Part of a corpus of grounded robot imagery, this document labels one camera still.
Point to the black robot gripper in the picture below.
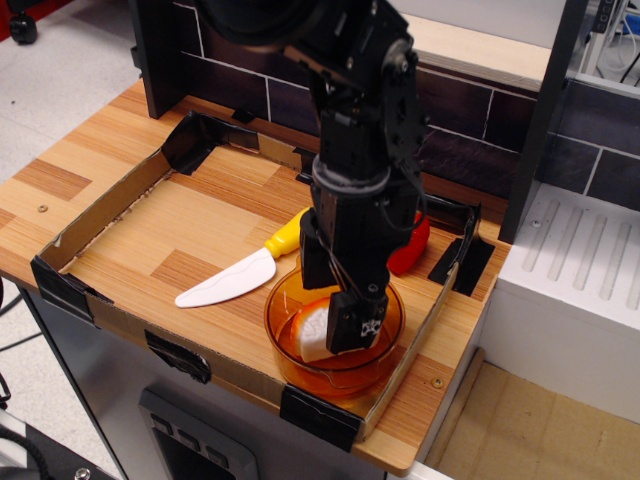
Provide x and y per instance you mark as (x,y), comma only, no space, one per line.
(347,238)

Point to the white orange toy sushi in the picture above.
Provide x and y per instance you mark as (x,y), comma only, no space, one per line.
(308,333)

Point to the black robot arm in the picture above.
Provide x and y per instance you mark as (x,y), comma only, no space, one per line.
(362,74)

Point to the orange transparent plastic pot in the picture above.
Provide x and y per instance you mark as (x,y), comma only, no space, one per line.
(344,375)

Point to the cardboard fence with black tape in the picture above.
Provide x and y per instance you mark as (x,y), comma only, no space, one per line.
(195,254)

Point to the red toy strawberry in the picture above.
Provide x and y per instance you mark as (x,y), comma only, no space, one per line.
(404,258)

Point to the yellow white toy knife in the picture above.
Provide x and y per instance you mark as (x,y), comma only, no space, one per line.
(247,274)

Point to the grey oven control panel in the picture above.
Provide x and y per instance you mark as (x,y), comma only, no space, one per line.
(192,449)

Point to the white ribbed sink drainboard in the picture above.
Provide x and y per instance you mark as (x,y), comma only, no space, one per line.
(565,310)

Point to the light wood shelf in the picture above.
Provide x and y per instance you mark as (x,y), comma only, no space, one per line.
(478,55)

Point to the black caster wheel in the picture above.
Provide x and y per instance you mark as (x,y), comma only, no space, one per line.
(23,29)

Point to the dark grey right post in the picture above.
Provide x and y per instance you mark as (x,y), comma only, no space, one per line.
(526,182)

